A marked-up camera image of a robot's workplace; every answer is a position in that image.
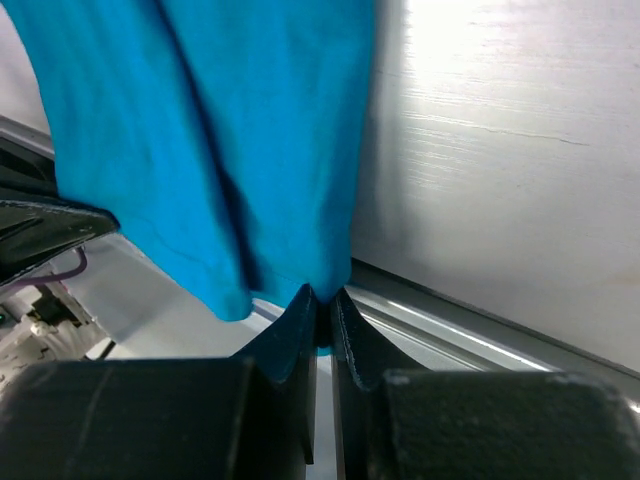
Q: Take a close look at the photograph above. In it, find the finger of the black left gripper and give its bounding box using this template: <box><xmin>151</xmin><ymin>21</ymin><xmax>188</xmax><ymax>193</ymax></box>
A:
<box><xmin>1</xmin><ymin>199</ymin><xmax>119</xmax><ymax>286</ymax></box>

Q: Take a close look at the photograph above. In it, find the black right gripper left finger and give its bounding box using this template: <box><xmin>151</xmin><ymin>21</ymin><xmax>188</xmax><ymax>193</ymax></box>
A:
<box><xmin>1</xmin><ymin>286</ymin><xmax>318</xmax><ymax>479</ymax></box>

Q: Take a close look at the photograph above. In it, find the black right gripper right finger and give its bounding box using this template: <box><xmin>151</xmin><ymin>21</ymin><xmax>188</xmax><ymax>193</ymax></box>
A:
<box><xmin>329</xmin><ymin>291</ymin><xmax>639</xmax><ymax>479</ymax></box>

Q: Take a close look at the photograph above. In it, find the blue t shirt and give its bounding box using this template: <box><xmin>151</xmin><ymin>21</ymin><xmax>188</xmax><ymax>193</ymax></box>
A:
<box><xmin>9</xmin><ymin>0</ymin><xmax>379</xmax><ymax>357</ymax></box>

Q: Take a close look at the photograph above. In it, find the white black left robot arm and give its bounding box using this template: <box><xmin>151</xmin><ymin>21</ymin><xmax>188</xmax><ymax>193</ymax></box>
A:
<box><xmin>1</xmin><ymin>199</ymin><xmax>118</xmax><ymax>389</ymax></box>

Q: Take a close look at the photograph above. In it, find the aluminium front rail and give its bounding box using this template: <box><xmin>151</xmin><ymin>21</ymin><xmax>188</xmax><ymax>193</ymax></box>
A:
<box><xmin>0</xmin><ymin>114</ymin><xmax>640</xmax><ymax>401</ymax></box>

